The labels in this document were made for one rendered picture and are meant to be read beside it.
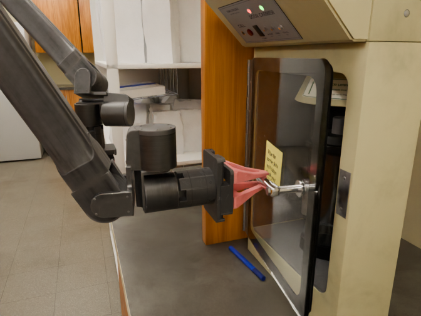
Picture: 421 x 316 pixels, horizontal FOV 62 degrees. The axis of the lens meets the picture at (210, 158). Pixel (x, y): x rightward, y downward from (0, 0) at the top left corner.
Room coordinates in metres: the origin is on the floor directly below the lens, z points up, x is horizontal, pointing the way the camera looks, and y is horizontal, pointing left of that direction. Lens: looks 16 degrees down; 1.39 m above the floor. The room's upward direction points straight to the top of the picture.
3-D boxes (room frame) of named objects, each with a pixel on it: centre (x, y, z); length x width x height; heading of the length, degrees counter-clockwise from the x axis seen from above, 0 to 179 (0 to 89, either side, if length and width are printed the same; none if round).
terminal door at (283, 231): (0.61, -0.12, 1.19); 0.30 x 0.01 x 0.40; 12
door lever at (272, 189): (0.53, -0.10, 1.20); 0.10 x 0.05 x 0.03; 12
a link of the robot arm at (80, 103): (0.79, 0.27, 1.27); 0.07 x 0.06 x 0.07; 84
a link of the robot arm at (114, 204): (0.49, 0.11, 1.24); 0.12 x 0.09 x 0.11; 100
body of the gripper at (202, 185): (0.51, 0.02, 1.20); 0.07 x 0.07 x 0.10; 19
